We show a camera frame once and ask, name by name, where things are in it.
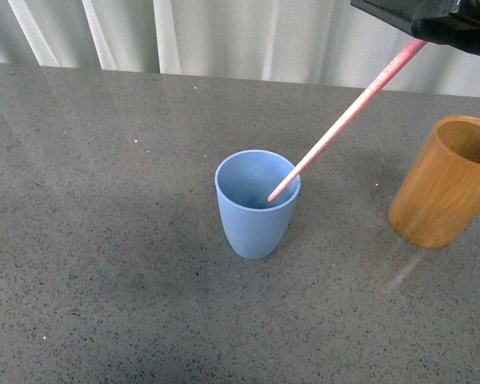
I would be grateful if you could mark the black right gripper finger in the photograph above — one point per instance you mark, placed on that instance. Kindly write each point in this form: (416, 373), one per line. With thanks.
(454, 23)

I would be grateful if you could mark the pink chopstick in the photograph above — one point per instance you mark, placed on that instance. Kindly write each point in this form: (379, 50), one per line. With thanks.
(389, 72)

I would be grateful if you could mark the blue plastic cup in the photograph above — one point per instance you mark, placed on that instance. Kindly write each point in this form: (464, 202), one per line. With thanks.
(253, 225)

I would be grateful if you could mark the bamboo chopstick holder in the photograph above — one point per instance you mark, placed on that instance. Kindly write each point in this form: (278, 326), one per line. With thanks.
(440, 195)

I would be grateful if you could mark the white curtain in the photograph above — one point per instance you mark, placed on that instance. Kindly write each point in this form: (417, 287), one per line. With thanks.
(315, 42)

